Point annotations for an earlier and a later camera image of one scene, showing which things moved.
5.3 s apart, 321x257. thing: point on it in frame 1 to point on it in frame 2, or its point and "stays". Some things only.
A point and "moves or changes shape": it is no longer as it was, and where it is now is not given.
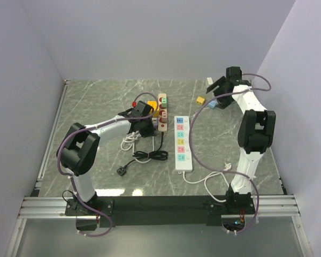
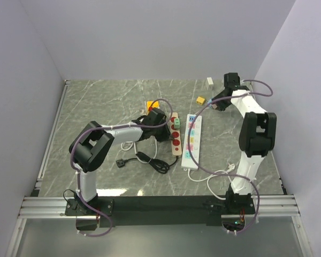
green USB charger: [164, 102] to [176, 124]
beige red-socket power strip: [162, 108] moves or changes shape
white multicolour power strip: [183, 161] moves or changes shape
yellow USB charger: [200, 100] stays
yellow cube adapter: [153, 104] stays
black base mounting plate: [174, 210] stays
